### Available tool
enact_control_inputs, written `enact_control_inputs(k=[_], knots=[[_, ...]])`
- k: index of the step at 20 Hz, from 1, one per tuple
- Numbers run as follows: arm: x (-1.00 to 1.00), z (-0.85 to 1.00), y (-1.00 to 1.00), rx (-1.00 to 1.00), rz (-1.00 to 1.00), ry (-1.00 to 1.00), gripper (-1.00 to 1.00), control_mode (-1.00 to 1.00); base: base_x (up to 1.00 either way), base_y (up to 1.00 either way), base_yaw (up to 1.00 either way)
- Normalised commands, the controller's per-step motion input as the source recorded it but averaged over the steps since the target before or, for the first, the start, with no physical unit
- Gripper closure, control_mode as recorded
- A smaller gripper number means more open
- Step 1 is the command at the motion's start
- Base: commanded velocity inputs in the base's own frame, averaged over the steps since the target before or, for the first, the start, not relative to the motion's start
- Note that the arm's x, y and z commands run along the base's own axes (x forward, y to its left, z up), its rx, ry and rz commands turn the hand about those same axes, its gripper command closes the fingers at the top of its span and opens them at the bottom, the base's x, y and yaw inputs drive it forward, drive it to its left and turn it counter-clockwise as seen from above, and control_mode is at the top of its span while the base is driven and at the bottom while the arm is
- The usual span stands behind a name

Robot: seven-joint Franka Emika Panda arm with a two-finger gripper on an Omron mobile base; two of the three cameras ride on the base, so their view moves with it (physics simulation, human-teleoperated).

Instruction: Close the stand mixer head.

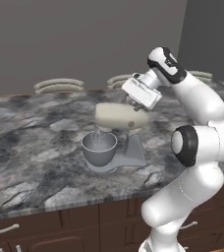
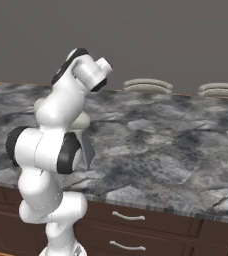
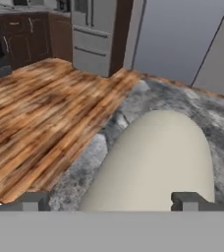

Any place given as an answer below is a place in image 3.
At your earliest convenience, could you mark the dark brown cupboard run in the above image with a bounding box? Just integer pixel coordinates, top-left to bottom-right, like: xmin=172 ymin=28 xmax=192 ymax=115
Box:
xmin=0 ymin=11 xmax=74 ymax=71

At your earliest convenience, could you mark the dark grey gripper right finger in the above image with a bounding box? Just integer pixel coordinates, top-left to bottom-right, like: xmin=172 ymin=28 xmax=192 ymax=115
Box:
xmin=170 ymin=191 xmax=224 ymax=213

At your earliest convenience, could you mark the cream stand mixer head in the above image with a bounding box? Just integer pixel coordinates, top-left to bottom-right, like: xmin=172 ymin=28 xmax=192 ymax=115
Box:
xmin=79 ymin=109 xmax=216 ymax=213

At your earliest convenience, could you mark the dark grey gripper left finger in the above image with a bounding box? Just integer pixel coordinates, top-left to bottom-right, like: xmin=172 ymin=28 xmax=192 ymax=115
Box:
xmin=0 ymin=191 xmax=51 ymax=213

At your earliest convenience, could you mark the silver fridge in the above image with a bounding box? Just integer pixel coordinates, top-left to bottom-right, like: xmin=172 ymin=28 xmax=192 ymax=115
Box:
xmin=70 ymin=0 xmax=121 ymax=79

